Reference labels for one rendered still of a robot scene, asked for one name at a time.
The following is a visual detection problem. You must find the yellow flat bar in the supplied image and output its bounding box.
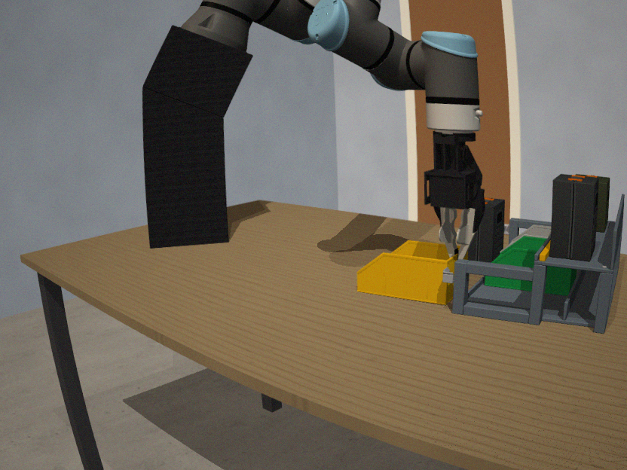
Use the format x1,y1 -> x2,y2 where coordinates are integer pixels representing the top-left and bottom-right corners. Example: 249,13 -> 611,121
539,240 -> 551,261

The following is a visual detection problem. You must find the yellow bin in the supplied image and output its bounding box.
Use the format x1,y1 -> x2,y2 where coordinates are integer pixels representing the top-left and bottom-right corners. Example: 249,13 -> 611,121
359,240 -> 457,305

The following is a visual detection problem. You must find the grey metal rack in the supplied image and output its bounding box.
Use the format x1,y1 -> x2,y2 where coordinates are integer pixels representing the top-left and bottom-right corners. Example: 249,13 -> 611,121
442,194 -> 625,334

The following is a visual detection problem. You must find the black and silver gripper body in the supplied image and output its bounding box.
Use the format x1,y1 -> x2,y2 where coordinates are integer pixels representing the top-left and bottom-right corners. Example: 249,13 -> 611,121
424,131 -> 481,209

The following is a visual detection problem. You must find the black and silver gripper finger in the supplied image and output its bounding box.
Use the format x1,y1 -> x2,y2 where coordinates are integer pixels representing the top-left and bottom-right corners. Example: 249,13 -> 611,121
457,188 -> 485,259
434,206 -> 458,258

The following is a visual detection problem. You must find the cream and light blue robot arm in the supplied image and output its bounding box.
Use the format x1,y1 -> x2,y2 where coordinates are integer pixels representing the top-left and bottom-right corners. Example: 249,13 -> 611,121
181,0 -> 483,135

